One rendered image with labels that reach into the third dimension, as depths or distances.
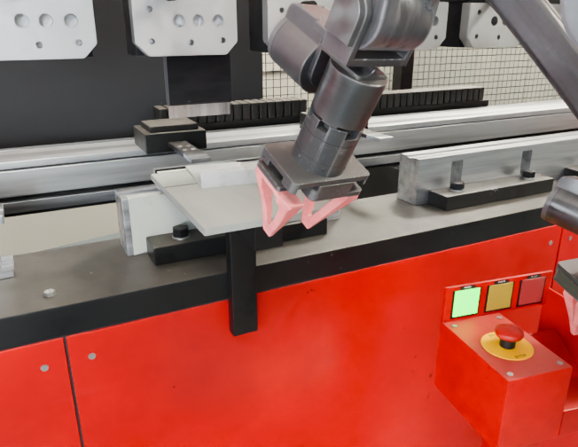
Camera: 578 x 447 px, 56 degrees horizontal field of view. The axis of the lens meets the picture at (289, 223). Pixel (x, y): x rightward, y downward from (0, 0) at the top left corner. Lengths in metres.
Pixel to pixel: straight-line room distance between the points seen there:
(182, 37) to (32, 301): 0.41
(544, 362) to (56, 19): 0.79
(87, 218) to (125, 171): 2.30
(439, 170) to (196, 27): 0.56
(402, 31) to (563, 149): 0.95
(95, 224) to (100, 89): 2.14
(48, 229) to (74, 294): 2.57
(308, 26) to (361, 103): 0.09
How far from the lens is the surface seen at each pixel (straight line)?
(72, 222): 3.39
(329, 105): 0.50
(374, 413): 1.12
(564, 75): 0.81
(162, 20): 0.82
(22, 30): 0.79
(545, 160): 1.36
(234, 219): 0.65
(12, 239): 3.33
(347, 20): 0.46
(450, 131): 1.49
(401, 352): 1.07
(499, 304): 0.94
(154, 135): 1.06
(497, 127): 1.61
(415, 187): 1.11
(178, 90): 0.86
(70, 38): 0.80
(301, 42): 0.54
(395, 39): 0.48
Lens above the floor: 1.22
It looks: 20 degrees down
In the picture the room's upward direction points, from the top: straight up
